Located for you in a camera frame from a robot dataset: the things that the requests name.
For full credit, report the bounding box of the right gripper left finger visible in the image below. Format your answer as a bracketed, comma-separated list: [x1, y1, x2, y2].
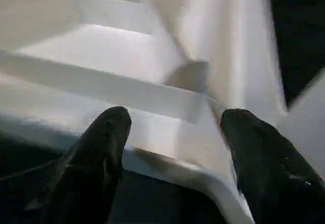
[25, 106, 132, 224]

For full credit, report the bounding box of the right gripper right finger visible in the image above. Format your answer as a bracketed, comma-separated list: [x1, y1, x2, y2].
[219, 108, 325, 224]

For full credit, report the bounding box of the white plastic table top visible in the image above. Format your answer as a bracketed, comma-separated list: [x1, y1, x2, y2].
[0, 0, 289, 224]

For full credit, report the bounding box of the black work mat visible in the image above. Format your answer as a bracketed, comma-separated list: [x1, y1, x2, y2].
[0, 0, 325, 224]

